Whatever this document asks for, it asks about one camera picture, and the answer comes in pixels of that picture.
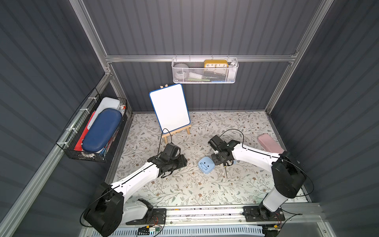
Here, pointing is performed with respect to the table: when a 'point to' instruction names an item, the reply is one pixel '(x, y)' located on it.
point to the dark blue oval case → (103, 128)
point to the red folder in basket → (78, 146)
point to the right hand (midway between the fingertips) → (220, 157)
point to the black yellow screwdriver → (225, 164)
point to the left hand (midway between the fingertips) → (184, 162)
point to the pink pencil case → (270, 144)
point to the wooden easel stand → (165, 135)
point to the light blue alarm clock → (206, 165)
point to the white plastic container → (105, 103)
